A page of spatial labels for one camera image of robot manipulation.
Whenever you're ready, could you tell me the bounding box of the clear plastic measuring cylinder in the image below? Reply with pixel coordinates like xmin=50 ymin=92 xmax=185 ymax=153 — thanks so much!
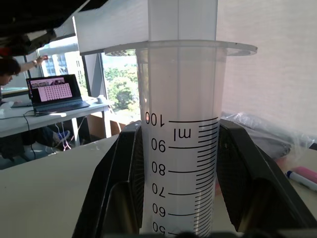
xmin=73 ymin=0 xmax=258 ymax=237

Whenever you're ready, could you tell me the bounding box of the clear plastic bag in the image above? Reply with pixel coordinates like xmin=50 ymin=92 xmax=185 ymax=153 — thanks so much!
xmin=220 ymin=111 xmax=317 ymax=159

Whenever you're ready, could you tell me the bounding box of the black robot part overhead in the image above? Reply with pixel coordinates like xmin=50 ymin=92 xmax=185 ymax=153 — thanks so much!
xmin=0 ymin=0 xmax=109 ymax=58

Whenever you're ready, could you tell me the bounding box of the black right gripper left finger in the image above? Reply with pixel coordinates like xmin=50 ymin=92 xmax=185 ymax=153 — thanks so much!
xmin=72 ymin=121 xmax=145 ymax=238

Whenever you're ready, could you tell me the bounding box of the person with dark hair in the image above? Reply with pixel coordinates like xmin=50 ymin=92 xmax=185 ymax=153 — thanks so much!
xmin=0 ymin=55 xmax=71 ymax=159

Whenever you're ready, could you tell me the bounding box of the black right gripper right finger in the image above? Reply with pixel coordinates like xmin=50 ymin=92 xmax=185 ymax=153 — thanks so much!
xmin=217 ymin=118 xmax=317 ymax=238

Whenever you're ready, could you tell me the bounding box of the white marker with blue cap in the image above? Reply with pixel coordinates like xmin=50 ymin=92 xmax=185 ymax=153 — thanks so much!
xmin=284 ymin=171 xmax=317 ymax=192

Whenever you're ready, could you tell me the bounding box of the white desk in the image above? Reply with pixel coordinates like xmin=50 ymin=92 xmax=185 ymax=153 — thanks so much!
xmin=0 ymin=97 xmax=110 ymax=147

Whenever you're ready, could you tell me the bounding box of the black open laptop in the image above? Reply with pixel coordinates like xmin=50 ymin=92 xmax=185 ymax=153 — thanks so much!
xmin=26 ymin=74 xmax=91 ymax=115

